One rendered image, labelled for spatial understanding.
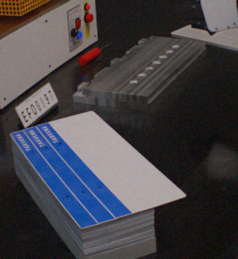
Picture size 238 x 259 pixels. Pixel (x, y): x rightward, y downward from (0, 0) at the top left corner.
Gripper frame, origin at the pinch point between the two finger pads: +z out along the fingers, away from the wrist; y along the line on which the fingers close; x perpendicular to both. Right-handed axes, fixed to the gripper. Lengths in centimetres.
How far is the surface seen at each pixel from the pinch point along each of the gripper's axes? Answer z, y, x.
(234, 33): 4.1, 17.8, 42.6
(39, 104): 30.4, 9.4, -32.2
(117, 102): 15.2, 14.7, -21.9
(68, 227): -4, 15, -80
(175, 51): 12.1, 12.9, 10.2
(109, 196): -10, 12, -74
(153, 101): 7.1, 16.4, -19.5
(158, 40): 20.5, 10.9, 18.6
